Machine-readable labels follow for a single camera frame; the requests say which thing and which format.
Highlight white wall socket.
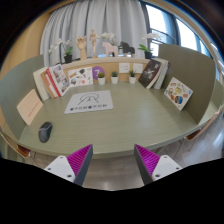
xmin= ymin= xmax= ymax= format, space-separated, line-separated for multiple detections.
xmin=118 ymin=62 xmax=131 ymax=74
xmin=132 ymin=63 xmax=144 ymax=74

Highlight window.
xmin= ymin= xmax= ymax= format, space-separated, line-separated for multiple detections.
xmin=144 ymin=3 xmax=224 ymax=81

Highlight white orchid flowers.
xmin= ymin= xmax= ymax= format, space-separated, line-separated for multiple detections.
xmin=100 ymin=31 xmax=117 ymax=46

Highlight illustrated food picture card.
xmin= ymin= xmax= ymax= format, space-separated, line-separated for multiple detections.
xmin=163 ymin=76 xmax=194 ymax=111

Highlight green desk partition panel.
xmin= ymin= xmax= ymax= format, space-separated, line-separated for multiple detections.
xmin=157 ymin=43 xmax=218 ymax=125
xmin=0 ymin=54 xmax=46 ymax=141

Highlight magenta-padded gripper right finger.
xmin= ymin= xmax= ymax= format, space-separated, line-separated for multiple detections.
xmin=134 ymin=143 xmax=183 ymax=186

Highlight beige thin book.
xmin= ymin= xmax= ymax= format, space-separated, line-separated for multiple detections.
xmin=16 ymin=88 xmax=44 ymax=126

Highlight pink wooden horse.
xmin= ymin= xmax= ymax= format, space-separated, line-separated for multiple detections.
xmin=101 ymin=41 xmax=120 ymax=58

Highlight dark grey computer mouse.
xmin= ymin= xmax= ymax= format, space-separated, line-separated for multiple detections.
xmin=38 ymin=121 xmax=54 ymax=144

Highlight small succulent in white pot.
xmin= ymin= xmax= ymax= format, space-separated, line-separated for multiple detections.
xmin=110 ymin=70 xmax=120 ymax=85
xmin=97 ymin=72 xmax=106 ymax=86
xmin=128 ymin=70 xmax=137 ymax=85

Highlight black wooden horse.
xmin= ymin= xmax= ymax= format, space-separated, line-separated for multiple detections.
xmin=118 ymin=41 xmax=136 ymax=56

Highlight red-spined book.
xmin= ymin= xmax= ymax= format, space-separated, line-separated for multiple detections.
xmin=45 ymin=68 xmax=63 ymax=98

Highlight black cover book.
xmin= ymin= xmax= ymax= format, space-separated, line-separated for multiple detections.
xmin=137 ymin=59 xmax=163 ymax=90

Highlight photo cover book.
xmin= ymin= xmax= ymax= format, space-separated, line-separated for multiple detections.
xmin=48 ymin=63 xmax=71 ymax=98

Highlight orange wooden chair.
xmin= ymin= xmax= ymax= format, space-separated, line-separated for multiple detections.
xmin=184 ymin=104 xmax=224 ymax=158
xmin=0 ymin=128 xmax=32 ymax=159

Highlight brown cover book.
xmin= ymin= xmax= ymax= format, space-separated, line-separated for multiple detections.
xmin=40 ymin=69 xmax=56 ymax=99

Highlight white sticker picture card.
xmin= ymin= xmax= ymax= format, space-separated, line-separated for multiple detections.
xmin=67 ymin=66 xmax=94 ymax=88

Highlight light grey printed mouse pad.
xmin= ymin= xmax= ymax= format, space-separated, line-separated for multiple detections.
xmin=64 ymin=89 xmax=114 ymax=115

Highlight light grey curtain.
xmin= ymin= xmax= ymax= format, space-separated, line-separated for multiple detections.
xmin=39 ymin=0 xmax=151 ymax=68

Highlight purple round number sign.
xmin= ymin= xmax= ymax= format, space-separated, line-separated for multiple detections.
xmin=92 ymin=65 xmax=106 ymax=80

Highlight white orchid in black pot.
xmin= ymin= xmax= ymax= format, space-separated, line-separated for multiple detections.
xmin=48 ymin=38 xmax=74 ymax=64
xmin=137 ymin=32 xmax=163 ymax=60

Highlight wooden back shelf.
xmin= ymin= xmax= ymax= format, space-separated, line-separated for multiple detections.
xmin=61 ymin=54 xmax=151 ymax=84

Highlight wooden artist mannequin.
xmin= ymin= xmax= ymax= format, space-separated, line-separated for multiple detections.
xmin=88 ymin=28 xmax=102 ymax=58

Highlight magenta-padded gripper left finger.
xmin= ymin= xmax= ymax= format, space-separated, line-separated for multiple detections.
xmin=43 ymin=143 xmax=94 ymax=187

